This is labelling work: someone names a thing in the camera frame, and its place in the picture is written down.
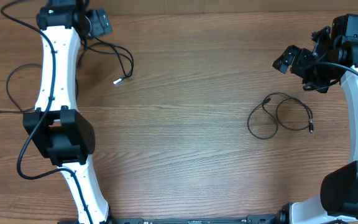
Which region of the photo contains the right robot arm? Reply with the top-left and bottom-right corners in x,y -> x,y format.
272,14 -> 358,223

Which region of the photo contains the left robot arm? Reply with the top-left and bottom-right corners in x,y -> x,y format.
23,1 -> 114,223

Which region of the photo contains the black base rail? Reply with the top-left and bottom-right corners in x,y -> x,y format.
57,213 -> 281,224

